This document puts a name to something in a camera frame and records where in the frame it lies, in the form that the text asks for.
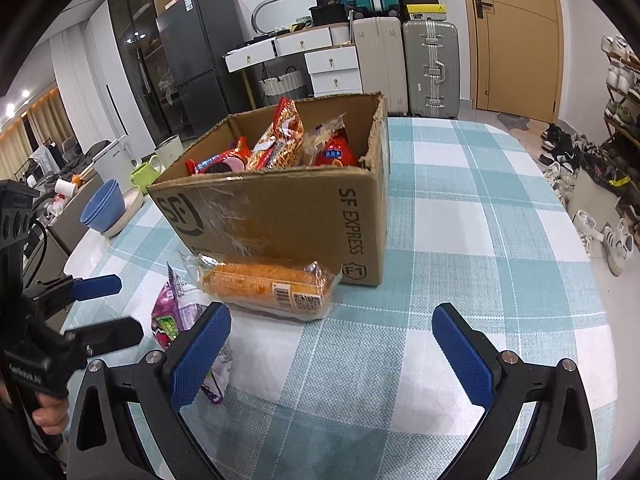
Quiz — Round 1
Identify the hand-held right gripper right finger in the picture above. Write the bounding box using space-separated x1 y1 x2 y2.
431 302 599 480

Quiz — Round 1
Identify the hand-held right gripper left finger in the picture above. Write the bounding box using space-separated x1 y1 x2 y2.
65 301 233 480

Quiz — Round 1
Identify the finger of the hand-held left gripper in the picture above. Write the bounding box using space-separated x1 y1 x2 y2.
60 315 145 362
22 274 124 319

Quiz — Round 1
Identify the purple candy packet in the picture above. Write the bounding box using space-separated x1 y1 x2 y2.
152 264 236 407

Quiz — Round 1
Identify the orange bread roll packet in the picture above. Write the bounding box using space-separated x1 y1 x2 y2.
181 254 337 319

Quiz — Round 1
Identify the brown cardboard box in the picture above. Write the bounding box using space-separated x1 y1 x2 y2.
146 91 390 289

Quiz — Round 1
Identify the red cookie packet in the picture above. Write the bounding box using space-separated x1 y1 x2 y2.
186 137 252 176

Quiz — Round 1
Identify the fried noodle snack packet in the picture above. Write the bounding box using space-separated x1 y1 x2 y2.
247 97 306 171

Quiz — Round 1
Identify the red chip packet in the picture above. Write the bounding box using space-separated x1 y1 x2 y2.
314 129 362 168

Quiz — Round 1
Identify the clear bread packet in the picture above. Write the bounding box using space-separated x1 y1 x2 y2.
301 114 347 166

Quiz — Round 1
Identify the person's left hand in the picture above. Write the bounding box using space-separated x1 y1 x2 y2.
29 392 70 437

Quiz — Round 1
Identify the blue bowl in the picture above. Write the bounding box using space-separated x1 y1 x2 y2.
79 178 126 234

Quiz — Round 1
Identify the beige bowl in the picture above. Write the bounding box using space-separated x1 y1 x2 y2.
100 185 145 238

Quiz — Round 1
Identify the teal checked tablecloth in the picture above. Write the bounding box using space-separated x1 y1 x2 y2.
65 110 619 480

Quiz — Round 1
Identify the green mug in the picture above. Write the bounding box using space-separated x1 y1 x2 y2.
129 154 164 195

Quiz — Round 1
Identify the white electric kettle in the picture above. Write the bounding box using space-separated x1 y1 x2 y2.
92 136 140 194

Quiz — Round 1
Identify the beige curtain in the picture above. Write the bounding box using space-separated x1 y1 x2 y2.
0 85 77 182

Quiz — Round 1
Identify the white tumbler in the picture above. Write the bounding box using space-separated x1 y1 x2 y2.
153 134 182 171

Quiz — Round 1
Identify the pile of shoes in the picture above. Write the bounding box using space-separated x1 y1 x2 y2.
534 122 640 202

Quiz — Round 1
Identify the dark glass cabinet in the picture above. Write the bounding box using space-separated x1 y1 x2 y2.
106 0 174 142

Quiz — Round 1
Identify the grey door mat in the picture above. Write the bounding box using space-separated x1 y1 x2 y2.
497 112 534 131

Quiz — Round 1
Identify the dark grey fridge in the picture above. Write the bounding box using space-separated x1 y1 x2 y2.
155 0 247 142

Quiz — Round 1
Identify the woven laundry basket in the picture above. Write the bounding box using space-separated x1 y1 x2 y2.
258 66 306 99

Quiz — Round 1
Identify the silver suitcase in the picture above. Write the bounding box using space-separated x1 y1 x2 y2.
401 20 461 120

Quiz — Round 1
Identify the metal shoe rack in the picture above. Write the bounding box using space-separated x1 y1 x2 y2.
599 35 640 202

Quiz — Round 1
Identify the white suitcase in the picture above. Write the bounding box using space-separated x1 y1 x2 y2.
351 16 404 116

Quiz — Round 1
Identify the wooden door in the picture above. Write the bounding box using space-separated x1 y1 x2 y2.
457 0 564 124

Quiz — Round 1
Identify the white drawer dresser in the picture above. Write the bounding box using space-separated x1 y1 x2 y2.
223 25 364 112

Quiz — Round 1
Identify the oval metal hoop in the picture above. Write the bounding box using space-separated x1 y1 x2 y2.
251 0 316 37

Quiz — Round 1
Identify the yellow black shoebox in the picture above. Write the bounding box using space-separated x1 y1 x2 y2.
403 4 448 22

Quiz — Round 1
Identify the black bag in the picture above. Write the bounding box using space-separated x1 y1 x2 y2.
308 0 351 26

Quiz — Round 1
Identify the black cable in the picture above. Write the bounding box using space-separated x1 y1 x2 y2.
25 219 49 283

